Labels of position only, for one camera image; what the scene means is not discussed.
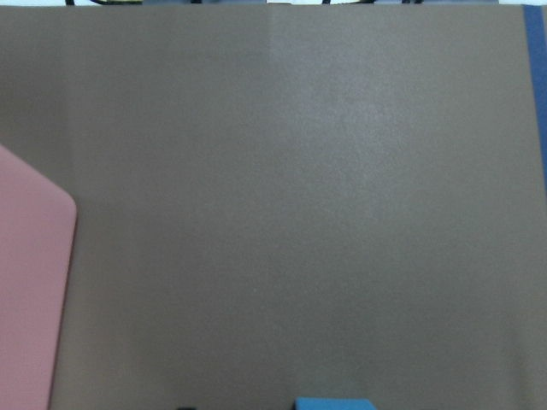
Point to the small blue block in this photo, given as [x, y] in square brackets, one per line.
[312, 403]

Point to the pink plastic box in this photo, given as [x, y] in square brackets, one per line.
[37, 230]

